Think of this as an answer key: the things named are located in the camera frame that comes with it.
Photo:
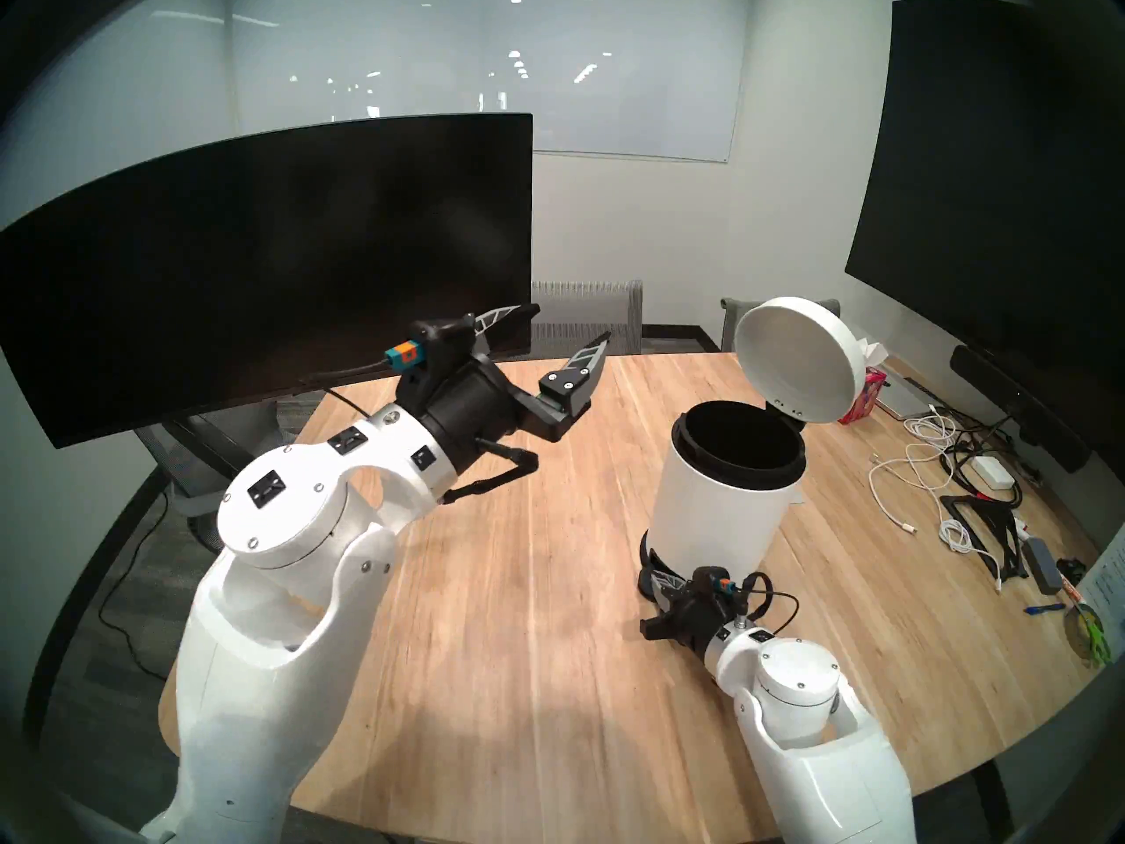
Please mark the green scissors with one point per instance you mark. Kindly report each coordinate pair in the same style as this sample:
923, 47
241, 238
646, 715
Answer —
1090, 636

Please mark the white paper sheet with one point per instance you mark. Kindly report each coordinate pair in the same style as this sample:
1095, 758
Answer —
1107, 587

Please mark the white power adapter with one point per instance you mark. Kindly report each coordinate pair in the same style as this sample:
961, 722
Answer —
993, 473

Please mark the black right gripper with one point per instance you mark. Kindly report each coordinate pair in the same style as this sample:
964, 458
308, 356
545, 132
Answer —
699, 622

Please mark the white pedal trash can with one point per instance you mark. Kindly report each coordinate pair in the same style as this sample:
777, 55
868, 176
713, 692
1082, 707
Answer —
721, 508

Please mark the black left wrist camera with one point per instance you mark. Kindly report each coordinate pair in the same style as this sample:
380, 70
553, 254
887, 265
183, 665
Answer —
439, 337

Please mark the red floral tissue box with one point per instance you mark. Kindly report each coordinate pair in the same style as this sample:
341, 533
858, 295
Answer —
870, 398

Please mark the glass wall whiteboard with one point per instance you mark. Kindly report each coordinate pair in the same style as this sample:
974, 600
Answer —
615, 77

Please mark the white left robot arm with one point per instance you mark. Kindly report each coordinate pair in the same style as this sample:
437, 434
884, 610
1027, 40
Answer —
281, 517

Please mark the small black device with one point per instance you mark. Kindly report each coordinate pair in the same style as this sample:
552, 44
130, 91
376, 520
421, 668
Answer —
1070, 570

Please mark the black soundbar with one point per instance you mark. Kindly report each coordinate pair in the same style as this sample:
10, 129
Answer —
1011, 403

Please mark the large black wall television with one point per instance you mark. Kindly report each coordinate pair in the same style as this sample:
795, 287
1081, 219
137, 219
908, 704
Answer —
993, 192

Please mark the curved black monitor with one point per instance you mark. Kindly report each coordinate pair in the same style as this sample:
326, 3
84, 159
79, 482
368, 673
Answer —
264, 271

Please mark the black folding frame stand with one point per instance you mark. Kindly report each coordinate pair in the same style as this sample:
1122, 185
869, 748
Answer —
949, 502

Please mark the grey adapter dongle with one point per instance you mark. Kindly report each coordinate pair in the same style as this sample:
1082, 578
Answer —
1043, 565

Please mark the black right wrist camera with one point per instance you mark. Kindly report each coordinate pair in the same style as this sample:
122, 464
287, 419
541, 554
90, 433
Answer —
716, 580

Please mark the silver laptop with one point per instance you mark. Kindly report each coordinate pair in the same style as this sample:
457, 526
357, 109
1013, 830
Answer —
905, 398

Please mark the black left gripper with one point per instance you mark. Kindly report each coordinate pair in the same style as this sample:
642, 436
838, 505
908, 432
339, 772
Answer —
475, 407

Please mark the blue pen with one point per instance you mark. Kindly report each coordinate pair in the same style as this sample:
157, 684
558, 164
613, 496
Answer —
1046, 607

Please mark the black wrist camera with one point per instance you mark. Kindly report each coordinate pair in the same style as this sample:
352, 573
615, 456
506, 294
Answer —
716, 580
439, 337

